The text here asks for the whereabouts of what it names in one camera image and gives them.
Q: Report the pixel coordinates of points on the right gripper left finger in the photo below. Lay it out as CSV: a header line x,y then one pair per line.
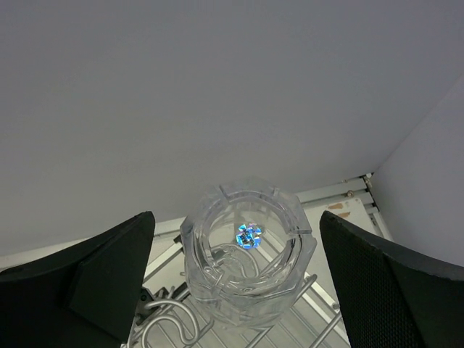
x,y
82,296

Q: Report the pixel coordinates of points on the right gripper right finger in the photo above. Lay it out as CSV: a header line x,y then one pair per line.
x,y
389,295

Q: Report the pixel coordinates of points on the clear glass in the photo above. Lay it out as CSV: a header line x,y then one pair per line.
x,y
246,245

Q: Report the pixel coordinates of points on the metal wire dish rack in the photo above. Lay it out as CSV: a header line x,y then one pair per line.
x,y
313,321

